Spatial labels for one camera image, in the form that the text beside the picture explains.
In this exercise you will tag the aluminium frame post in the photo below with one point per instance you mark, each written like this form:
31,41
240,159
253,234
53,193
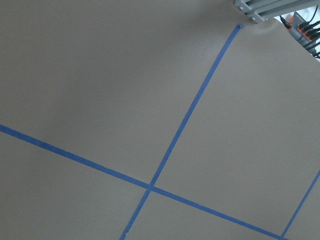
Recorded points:
262,10

